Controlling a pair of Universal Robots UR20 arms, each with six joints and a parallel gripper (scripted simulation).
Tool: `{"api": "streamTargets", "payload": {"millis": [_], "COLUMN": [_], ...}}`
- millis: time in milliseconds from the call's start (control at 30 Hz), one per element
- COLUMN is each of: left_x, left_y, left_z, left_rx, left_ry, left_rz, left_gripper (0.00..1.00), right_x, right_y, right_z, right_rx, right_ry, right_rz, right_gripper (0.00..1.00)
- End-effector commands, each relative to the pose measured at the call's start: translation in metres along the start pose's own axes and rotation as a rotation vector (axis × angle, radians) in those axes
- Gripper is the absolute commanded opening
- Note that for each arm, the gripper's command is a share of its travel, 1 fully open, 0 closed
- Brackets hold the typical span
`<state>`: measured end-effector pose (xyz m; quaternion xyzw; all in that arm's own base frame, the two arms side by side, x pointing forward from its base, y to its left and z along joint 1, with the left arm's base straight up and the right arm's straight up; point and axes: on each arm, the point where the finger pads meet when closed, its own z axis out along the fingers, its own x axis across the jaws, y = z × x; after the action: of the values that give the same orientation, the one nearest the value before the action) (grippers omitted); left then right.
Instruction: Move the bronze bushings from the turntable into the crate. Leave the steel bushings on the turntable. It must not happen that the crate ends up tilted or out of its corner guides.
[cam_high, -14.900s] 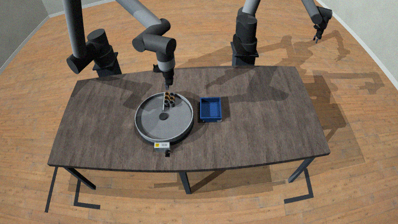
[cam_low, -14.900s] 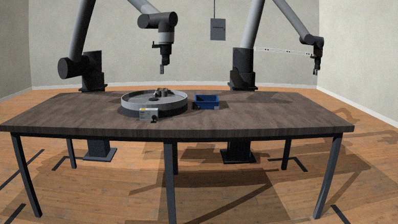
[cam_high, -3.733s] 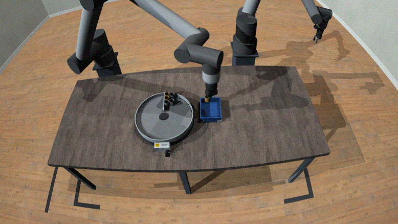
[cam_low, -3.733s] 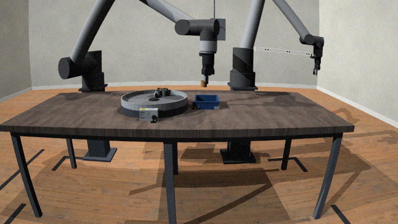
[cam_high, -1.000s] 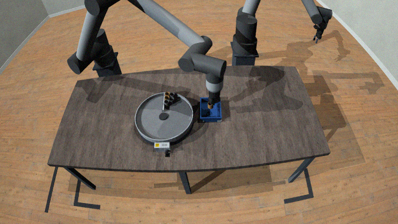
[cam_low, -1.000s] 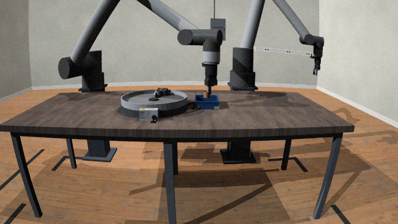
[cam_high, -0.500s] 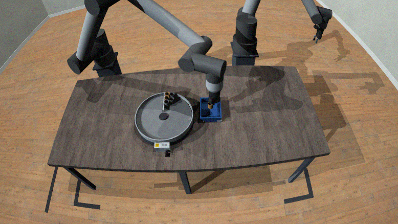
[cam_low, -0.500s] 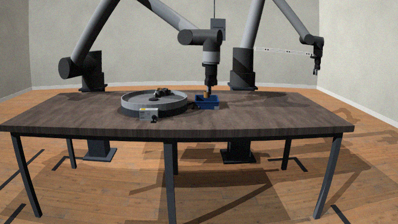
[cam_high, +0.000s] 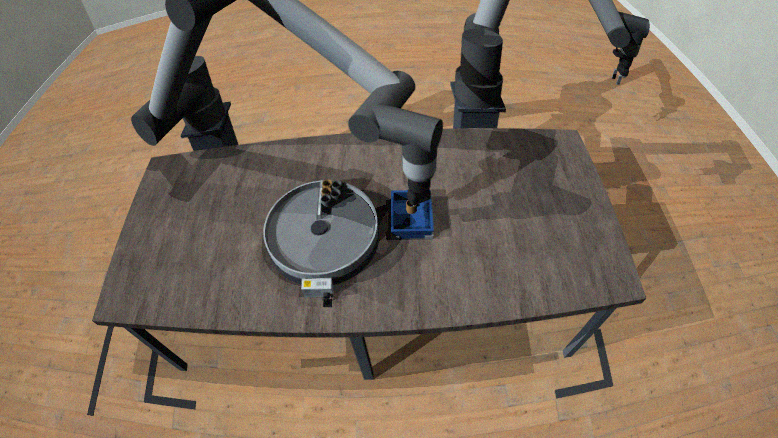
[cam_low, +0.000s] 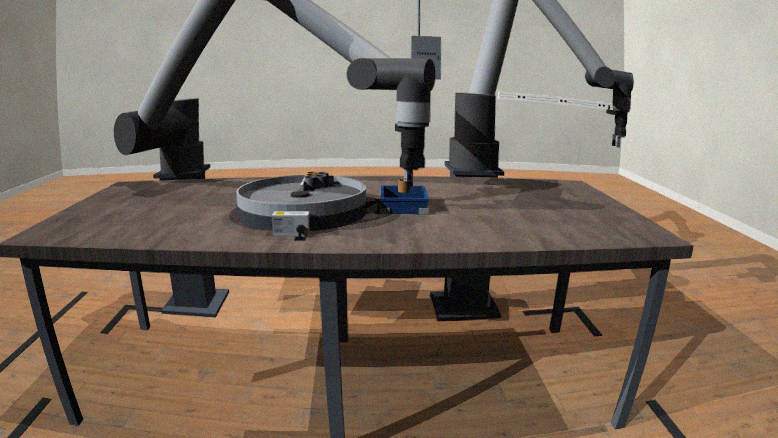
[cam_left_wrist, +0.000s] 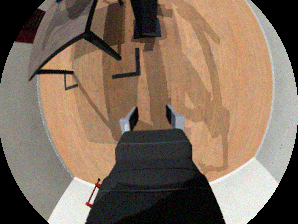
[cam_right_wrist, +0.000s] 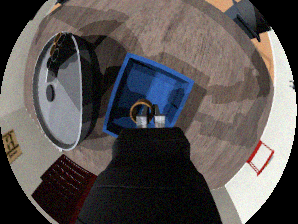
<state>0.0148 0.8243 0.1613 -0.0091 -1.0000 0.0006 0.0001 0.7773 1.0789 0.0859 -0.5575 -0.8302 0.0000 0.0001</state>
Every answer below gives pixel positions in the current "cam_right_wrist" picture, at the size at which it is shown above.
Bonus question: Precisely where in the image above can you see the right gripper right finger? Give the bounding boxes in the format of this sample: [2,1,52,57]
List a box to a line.
[153,104,165,128]

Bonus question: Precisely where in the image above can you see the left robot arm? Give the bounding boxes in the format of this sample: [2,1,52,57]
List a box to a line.
[235,0,271,35]

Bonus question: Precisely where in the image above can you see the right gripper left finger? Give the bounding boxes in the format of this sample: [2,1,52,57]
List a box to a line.
[137,105,149,128]

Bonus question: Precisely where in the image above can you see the blue open crate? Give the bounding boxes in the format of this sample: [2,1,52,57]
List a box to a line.
[102,52,194,137]

